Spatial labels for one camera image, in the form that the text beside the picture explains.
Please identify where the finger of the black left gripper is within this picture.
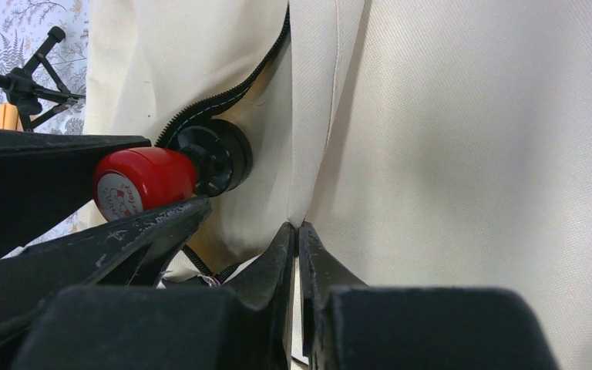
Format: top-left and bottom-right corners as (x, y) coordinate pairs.
(0, 197), (212, 347)
(0, 129), (150, 257)

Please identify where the beige canvas backpack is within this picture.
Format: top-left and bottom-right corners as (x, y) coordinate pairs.
(85, 1), (592, 369)

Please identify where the black mini tripod stand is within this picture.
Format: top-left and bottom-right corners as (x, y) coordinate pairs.
(0, 26), (85, 132)

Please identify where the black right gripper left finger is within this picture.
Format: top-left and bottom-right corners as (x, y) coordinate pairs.
(13, 224), (295, 369)

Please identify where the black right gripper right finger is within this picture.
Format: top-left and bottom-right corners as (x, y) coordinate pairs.
(298, 222), (558, 369)

